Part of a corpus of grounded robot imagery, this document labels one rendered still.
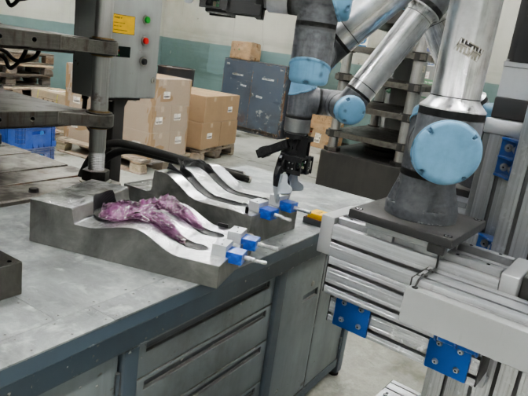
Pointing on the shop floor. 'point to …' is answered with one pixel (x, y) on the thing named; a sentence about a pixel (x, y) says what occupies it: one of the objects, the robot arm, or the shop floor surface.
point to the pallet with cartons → (211, 123)
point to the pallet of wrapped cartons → (140, 122)
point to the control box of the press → (131, 60)
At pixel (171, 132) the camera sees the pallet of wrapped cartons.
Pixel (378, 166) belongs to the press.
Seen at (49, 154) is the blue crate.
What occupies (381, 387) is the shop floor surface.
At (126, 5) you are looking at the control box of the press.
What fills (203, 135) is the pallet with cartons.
